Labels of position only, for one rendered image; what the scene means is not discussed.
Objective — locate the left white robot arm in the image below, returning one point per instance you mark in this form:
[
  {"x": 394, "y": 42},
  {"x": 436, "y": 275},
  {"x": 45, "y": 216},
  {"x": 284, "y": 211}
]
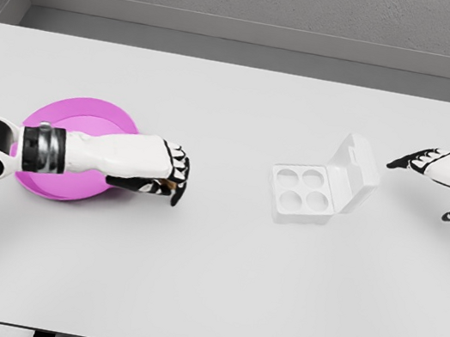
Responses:
[{"x": 84, "y": 150}]

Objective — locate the white egg box with lid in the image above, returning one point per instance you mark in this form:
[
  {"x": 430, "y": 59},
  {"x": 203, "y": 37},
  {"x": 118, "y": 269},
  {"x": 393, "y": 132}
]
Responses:
[{"x": 304, "y": 187}]

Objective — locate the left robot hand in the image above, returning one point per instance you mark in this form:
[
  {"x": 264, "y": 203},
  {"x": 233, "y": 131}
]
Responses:
[{"x": 144, "y": 156}]

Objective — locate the brown egg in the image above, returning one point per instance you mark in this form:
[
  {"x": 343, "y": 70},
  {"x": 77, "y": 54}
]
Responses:
[{"x": 168, "y": 185}]

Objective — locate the pink round plate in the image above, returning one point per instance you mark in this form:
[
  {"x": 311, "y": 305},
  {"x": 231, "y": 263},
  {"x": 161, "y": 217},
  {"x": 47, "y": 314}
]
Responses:
[{"x": 86, "y": 113}]

